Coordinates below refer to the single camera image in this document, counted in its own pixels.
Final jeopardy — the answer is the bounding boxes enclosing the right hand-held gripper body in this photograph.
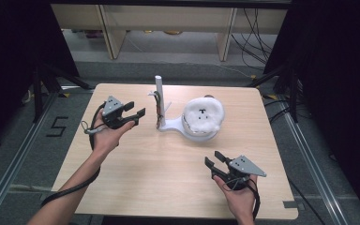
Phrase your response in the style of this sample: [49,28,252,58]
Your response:
[224,155,267,191]

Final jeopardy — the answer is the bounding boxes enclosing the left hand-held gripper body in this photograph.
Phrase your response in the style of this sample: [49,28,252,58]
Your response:
[100,96,127,130]

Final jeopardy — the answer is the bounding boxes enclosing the white key holder stand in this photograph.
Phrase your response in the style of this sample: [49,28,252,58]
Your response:
[147,74,220,143]

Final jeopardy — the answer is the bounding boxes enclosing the white plush keychain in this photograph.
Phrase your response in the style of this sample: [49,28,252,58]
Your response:
[182,97,226,136]

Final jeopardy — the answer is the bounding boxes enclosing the person's left hand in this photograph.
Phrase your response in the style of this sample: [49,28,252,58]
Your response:
[90,110,136,155]

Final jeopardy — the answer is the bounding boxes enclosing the person's right hand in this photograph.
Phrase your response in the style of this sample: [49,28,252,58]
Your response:
[213,173,259,218]

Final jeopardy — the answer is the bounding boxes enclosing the black metal stand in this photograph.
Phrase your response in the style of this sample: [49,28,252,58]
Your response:
[246,62,302,124]
[32,62,92,124]

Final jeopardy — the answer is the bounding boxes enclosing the beige wooden desk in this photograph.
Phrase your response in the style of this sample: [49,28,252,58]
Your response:
[51,3,289,62]

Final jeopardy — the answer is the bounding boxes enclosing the black curtain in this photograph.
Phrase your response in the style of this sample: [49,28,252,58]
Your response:
[0,0,82,154]
[263,0,360,225]

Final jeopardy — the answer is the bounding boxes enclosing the grey cable plug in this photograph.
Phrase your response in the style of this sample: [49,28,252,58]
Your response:
[80,120,101,135]

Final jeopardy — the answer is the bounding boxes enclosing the right hand-held gripper cable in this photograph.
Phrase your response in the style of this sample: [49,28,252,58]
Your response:
[224,176,262,220]

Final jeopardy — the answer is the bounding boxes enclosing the hand-held gripper cable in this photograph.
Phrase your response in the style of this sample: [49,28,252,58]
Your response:
[40,102,107,208]
[224,176,262,220]

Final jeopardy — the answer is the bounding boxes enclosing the aluminium floor rail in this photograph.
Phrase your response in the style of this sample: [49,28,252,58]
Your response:
[280,102,353,225]
[0,93,60,225]

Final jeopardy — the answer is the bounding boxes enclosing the left hand-held gripper cable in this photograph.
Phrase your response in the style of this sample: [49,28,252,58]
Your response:
[40,102,107,208]

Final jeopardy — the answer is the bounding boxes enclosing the white floor cable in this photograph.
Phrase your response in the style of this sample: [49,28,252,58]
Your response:
[212,61,256,80]

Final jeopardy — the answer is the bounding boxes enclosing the black floor cables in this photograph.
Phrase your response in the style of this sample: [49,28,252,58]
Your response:
[230,7,279,71]

